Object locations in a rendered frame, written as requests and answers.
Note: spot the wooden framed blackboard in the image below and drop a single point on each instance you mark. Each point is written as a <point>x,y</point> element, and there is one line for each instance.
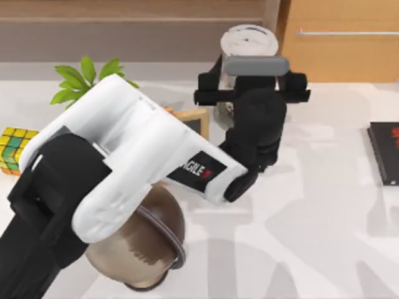
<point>195,124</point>

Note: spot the wooden cupboard door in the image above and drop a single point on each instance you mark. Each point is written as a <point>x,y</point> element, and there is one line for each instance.
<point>343,59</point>

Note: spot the wooden open shelf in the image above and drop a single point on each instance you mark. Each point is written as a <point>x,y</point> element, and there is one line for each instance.
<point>124,28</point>

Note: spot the black book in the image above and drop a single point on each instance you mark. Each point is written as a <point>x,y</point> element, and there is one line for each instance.
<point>386,149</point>

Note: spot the green leafy plant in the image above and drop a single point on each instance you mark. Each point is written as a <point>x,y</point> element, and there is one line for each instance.
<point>72,83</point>

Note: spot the brown round pot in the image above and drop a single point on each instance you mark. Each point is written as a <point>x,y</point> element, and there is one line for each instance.
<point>146,249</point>

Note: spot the colourful puzzle cube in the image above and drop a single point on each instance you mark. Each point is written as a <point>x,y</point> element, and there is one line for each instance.
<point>14,146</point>

